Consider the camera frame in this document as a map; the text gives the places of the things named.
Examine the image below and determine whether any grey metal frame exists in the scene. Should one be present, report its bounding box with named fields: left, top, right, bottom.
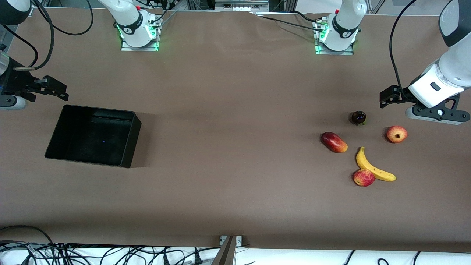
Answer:
left=186, top=0, right=295, bottom=12

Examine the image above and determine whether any small silver bracket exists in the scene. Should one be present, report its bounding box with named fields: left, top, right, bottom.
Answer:
left=219, top=236, right=243, bottom=247

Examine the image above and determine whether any brown table cover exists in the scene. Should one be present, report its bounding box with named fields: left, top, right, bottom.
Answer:
left=0, top=7, right=471, bottom=254

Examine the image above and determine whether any red mango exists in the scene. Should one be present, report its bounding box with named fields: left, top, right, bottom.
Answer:
left=321, top=132, right=348, bottom=153

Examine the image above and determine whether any black plastic box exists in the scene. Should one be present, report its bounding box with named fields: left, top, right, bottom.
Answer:
left=44, top=105, right=142, bottom=169

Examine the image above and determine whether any dark purple plum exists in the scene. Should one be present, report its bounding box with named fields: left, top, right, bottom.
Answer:
left=351, top=110, right=367, bottom=126

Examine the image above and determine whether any black cable with metal plug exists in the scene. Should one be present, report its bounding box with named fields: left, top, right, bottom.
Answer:
left=15, top=0, right=55, bottom=71

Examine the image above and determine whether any yellow banana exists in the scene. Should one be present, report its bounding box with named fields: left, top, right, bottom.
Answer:
left=355, top=146, right=397, bottom=182

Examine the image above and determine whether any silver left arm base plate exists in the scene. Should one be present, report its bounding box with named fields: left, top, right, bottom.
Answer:
left=315, top=18, right=355, bottom=56

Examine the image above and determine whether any red yellow apple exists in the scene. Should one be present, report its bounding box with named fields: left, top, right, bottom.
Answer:
left=386, top=126, right=408, bottom=144
left=353, top=169, right=376, bottom=187

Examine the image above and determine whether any grey metal post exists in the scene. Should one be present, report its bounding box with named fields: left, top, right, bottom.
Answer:
left=211, top=236, right=237, bottom=265

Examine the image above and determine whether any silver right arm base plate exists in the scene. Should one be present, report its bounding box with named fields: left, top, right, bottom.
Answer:
left=120, top=15, right=160, bottom=52

